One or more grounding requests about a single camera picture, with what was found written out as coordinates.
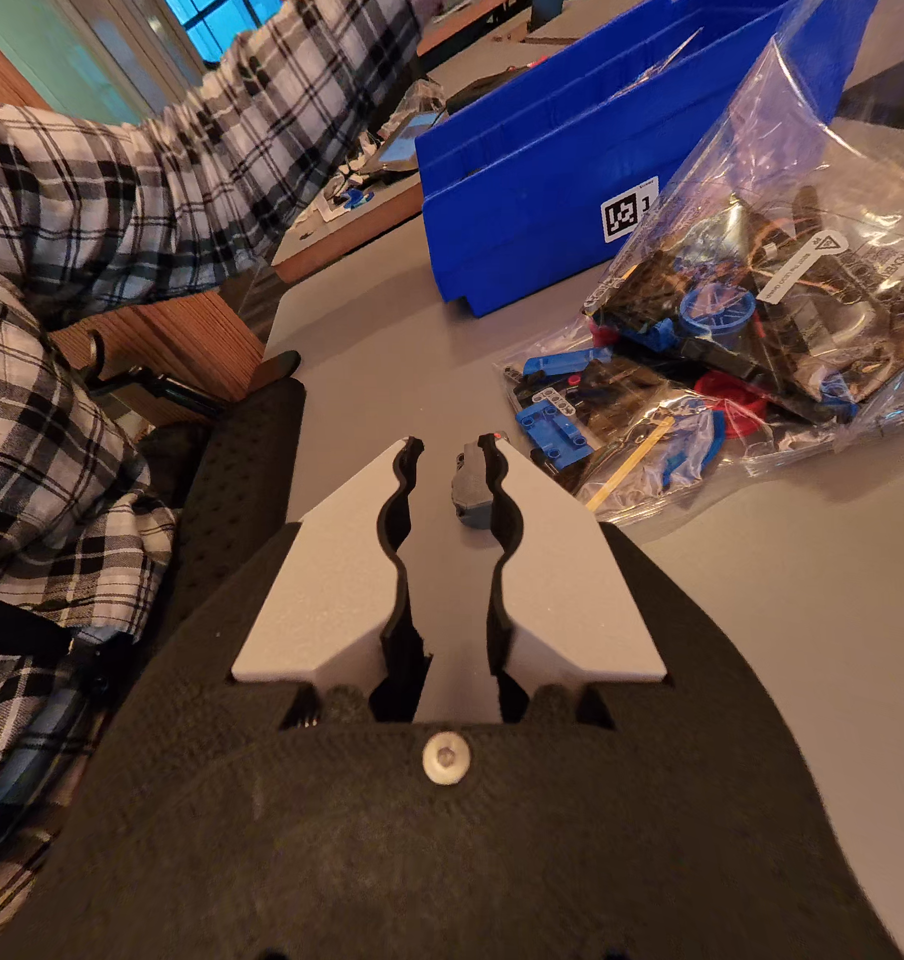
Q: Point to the background desk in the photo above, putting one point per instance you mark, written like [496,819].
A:
[332,240]

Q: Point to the grey desk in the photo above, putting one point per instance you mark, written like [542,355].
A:
[797,637]

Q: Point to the black dotted mat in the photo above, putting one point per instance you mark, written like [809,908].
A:
[249,465]

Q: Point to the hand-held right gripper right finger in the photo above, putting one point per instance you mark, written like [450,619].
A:
[579,600]

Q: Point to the device with blue screen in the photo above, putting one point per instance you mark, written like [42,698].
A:
[411,139]

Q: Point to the blue storage bin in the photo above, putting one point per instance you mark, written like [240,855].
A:
[512,225]

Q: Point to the grey toy motor block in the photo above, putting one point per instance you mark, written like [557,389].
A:
[471,495]

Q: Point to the person's black shoe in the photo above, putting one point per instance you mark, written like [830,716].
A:
[279,366]

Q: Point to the small clear bag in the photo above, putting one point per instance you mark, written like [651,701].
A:
[347,195]

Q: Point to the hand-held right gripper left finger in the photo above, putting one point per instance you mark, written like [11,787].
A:
[324,600]

